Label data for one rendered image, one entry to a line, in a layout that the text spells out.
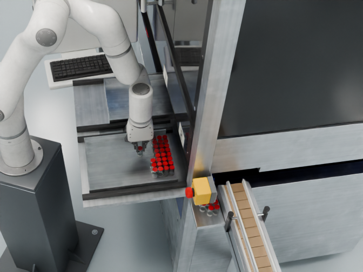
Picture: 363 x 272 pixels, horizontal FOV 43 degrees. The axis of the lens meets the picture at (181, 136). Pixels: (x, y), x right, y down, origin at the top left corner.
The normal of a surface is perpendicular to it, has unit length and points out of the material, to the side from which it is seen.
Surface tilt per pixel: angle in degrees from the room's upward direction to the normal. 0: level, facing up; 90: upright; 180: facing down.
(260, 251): 0
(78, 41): 90
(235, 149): 90
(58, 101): 0
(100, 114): 0
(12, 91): 77
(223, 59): 90
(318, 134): 90
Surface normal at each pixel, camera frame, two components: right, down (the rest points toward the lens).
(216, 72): 0.21, 0.76
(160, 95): 0.07, -0.65
